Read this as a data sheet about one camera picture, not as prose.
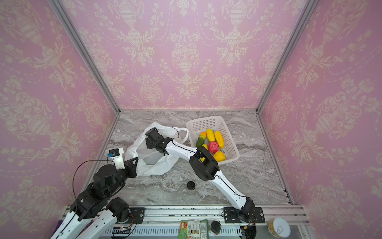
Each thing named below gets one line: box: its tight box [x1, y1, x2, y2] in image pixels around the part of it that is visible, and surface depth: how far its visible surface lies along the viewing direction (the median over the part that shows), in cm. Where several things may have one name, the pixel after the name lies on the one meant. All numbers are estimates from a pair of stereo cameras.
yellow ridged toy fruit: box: [214, 130, 225, 149], surface depth 99 cm
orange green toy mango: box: [195, 131, 207, 148], surface depth 101 cm
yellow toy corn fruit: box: [206, 128, 216, 142], surface depth 102 cm
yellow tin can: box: [267, 217, 291, 239], surface depth 67 cm
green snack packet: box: [178, 218, 209, 239], surface depth 71 cm
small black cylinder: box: [187, 180, 196, 191], surface depth 76 cm
